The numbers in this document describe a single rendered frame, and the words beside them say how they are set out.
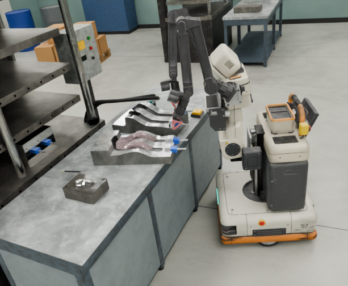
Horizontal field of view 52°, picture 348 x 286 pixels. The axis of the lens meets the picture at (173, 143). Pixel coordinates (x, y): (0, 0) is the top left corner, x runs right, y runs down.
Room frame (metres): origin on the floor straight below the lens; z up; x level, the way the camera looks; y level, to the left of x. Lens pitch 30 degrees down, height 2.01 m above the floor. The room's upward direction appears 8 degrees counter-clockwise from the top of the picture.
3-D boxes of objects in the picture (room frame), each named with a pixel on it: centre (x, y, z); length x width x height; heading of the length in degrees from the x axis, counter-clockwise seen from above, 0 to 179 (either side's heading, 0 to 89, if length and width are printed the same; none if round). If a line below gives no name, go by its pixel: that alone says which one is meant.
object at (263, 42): (6.48, -1.73, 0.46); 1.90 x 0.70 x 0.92; 155
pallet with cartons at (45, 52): (7.23, 1.73, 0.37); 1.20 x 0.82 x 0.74; 73
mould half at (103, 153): (2.02, 0.25, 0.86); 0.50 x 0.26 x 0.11; 78
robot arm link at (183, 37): (1.96, -0.13, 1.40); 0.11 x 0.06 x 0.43; 174
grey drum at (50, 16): (9.10, 2.40, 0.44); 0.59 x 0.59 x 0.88
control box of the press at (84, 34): (2.90, 0.66, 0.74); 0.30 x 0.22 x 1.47; 151
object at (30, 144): (2.29, 1.11, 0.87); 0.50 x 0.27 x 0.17; 61
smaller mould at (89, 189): (1.66, 0.52, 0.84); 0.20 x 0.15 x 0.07; 61
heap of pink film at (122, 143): (2.03, 0.24, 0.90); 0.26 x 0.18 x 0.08; 78
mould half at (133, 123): (2.38, 0.15, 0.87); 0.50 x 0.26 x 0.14; 61
